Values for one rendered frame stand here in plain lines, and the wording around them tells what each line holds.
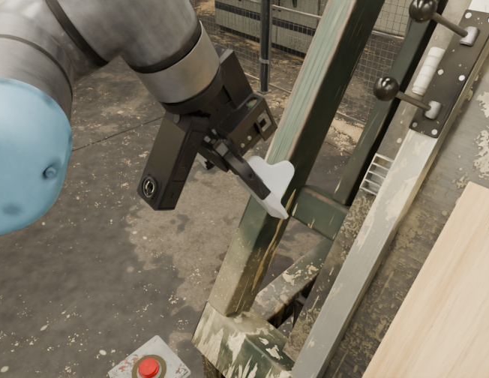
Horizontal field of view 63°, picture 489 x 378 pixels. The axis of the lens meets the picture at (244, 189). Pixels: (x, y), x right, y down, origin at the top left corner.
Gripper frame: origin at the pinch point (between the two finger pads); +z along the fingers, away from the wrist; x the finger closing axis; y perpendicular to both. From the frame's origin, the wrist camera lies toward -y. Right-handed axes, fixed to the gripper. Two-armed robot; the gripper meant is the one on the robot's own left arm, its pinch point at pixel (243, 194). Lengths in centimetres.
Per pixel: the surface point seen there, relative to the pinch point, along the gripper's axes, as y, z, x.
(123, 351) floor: -67, 118, 78
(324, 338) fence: -6.2, 37.3, -9.9
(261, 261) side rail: -2.3, 39.5, 12.5
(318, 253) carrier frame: 13, 71, 17
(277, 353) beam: -14.9, 44.8, -2.1
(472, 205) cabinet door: 24.7, 21.2, -19.4
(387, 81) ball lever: 27.1, 2.6, -3.5
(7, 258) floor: -87, 108, 172
